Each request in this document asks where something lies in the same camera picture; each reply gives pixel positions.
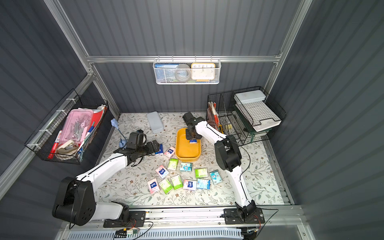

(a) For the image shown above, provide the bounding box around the yellow storage box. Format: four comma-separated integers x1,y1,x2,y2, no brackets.
176,128,202,162

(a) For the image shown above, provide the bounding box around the pink tissue pack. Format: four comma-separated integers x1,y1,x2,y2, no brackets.
164,147,176,159
156,165,170,179
148,179,160,195
183,180,197,191

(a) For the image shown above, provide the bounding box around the teal cartoon tissue pack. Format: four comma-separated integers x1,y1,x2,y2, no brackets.
180,162,193,172

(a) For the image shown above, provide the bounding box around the green tissue pack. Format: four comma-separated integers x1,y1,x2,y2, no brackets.
159,179,174,194
171,175,183,190
195,168,208,179
168,158,179,171

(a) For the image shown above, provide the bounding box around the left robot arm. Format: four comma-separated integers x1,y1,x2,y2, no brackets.
52,140,160,227

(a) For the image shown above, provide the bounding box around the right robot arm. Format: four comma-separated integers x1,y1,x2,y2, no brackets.
183,112,257,222

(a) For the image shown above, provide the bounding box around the blue box in basket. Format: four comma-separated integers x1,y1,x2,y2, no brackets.
153,63,179,84

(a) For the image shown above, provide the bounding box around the blue brush holder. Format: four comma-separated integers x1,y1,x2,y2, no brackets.
110,118,128,148

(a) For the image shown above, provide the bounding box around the white plastic case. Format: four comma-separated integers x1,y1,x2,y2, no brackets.
147,112,164,134

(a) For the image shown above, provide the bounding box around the light blue tissue pack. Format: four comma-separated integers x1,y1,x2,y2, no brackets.
197,179,211,190

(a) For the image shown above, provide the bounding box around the pink pencil case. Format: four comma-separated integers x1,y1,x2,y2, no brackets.
60,109,94,144

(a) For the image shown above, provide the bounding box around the yellow alarm clock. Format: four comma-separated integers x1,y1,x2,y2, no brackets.
191,63,216,82

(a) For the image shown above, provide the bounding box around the grey tape roll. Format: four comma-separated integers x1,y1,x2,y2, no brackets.
175,64,191,83

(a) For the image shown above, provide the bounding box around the white paper stack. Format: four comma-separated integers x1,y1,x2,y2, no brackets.
234,90,282,132

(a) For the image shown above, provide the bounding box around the red marker pen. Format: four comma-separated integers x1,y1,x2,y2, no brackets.
48,130,62,160

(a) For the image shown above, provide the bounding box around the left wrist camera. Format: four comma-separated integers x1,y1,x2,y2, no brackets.
126,130,147,150

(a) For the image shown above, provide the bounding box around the black wire desk organizer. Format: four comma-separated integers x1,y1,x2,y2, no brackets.
207,86,287,146

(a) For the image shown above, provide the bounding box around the white wire wall basket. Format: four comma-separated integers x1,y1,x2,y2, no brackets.
153,59,222,85

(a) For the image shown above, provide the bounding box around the black wire side basket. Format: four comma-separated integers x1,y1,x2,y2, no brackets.
25,90,109,165

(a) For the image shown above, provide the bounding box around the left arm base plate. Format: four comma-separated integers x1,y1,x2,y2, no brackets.
103,211,146,228

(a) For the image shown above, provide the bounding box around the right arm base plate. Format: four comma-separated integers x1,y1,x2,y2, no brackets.
221,207,265,225

